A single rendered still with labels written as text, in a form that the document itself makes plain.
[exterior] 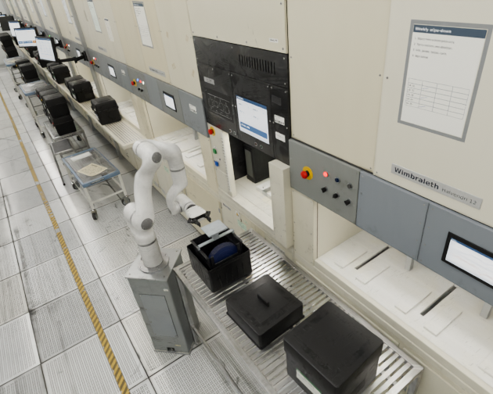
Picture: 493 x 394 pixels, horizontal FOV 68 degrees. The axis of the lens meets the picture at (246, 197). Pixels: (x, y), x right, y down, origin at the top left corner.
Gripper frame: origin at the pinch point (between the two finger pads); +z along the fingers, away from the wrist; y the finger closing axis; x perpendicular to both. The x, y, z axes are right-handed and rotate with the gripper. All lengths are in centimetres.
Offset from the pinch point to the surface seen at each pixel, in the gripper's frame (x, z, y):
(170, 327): -76, -8, 35
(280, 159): 36, 25, -39
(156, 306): -56, -11, 39
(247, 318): -20, 59, 11
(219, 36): 92, -22, -38
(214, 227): 2.7, 12.2, -0.8
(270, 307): -20, 60, -1
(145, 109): 11, -188, -38
